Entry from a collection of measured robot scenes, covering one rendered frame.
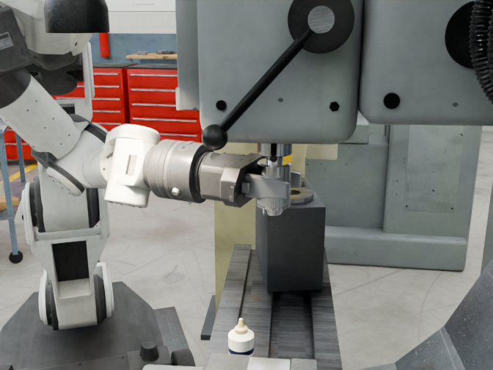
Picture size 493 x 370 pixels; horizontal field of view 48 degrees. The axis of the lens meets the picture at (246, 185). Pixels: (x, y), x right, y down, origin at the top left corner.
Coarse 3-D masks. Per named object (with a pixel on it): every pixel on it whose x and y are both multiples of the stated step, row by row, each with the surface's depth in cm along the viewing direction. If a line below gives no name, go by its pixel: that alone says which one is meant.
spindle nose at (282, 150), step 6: (258, 144) 75; (264, 144) 74; (270, 144) 74; (282, 144) 74; (288, 144) 74; (258, 150) 75; (264, 150) 74; (270, 150) 74; (282, 150) 74; (288, 150) 74; (282, 156) 74
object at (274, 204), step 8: (272, 176) 75; (280, 176) 75; (288, 176) 76; (264, 200) 76; (272, 200) 76; (280, 200) 76; (288, 200) 77; (264, 208) 76; (272, 208) 76; (280, 208) 76
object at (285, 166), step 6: (258, 162) 76; (264, 162) 76; (282, 162) 76; (288, 162) 76; (258, 168) 76; (264, 168) 75; (270, 168) 74; (276, 168) 74; (282, 168) 75; (288, 168) 75
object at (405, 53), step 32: (384, 0) 58; (416, 0) 58; (448, 0) 58; (384, 32) 59; (416, 32) 59; (448, 32) 58; (384, 64) 60; (416, 64) 60; (448, 64) 60; (384, 96) 61; (416, 96) 61; (448, 96) 61; (480, 96) 60
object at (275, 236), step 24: (312, 192) 118; (264, 216) 118; (288, 216) 113; (312, 216) 113; (264, 240) 119; (288, 240) 114; (312, 240) 115; (264, 264) 120; (288, 264) 116; (312, 264) 116; (288, 288) 118; (312, 288) 118
